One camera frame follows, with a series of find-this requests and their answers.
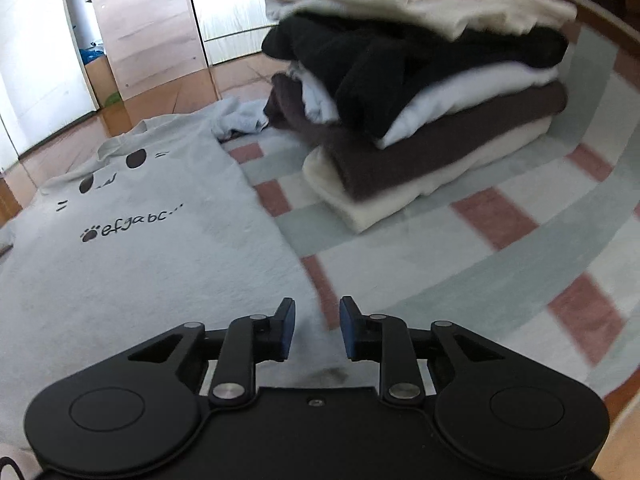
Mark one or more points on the blue plastic bag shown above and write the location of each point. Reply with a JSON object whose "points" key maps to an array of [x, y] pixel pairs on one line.
{"points": [[90, 55]]}

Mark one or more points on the cream waffle folded sweater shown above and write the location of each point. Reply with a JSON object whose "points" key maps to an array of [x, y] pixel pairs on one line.
{"points": [[425, 0]]}

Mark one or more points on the grey printed t-shirt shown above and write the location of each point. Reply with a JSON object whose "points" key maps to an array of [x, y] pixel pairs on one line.
{"points": [[150, 260]]}

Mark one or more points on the cream plain folded garment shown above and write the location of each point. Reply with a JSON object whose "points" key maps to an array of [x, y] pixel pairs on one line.
{"points": [[400, 195]]}

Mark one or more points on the light wooden panel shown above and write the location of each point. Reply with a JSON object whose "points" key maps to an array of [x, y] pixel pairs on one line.
{"points": [[150, 25]]}

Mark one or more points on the checked rug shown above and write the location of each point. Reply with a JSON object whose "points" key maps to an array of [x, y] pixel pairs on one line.
{"points": [[450, 270]]}

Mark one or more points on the white door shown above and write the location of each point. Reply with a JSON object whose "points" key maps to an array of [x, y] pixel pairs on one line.
{"points": [[35, 50]]}

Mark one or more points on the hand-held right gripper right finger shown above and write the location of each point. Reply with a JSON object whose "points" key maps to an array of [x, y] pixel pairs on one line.
{"points": [[348, 330]]}

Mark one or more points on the green mat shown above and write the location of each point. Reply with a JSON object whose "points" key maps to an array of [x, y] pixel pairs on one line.
{"points": [[112, 99]]}

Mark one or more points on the brown cardboard box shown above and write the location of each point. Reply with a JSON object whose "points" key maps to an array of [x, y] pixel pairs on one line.
{"points": [[102, 77]]}

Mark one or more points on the white folded t-shirt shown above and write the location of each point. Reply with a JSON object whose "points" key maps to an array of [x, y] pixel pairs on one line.
{"points": [[475, 90]]}

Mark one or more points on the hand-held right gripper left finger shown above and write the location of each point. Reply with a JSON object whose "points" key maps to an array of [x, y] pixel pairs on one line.
{"points": [[286, 330]]}

